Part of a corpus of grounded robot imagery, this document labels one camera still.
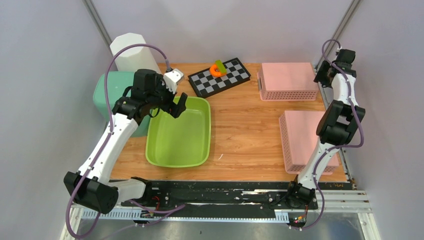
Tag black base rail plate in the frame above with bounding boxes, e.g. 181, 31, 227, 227
122, 180, 318, 219

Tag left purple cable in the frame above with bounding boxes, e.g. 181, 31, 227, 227
64, 43, 186, 240

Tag green plastic bin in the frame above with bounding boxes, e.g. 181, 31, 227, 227
92, 71, 152, 138

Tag orange ring toy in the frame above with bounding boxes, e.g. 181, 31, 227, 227
209, 64, 227, 78

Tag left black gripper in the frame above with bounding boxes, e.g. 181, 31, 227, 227
146, 75, 187, 118

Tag black white checkerboard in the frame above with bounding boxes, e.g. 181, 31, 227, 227
188, 57, 251, 99

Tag green block toy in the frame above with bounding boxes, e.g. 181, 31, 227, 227
214, 60, 227, 75

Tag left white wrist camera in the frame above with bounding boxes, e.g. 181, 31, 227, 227
163, 68, 185, 94

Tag green plastic tray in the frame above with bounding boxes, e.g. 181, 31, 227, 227
145, 96, 212, 168

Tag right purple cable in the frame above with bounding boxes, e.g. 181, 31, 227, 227
289, 39, 365, 231

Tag pink perforated basket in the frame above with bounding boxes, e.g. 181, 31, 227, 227
257, 62, 319, 101
278, 110, 325, 174

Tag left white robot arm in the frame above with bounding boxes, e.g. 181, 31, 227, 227
63, 68, 188, 214

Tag aluminium frame rails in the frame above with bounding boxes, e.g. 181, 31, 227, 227
59, 62, 380, 240

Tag purple cable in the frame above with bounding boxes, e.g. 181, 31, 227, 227
64, 43, 186, 240
289, 39, 365, 231

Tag large white container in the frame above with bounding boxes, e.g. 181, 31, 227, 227
109, 32, 162, 74

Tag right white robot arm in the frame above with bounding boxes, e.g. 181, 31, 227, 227
285, 48, 366, 209

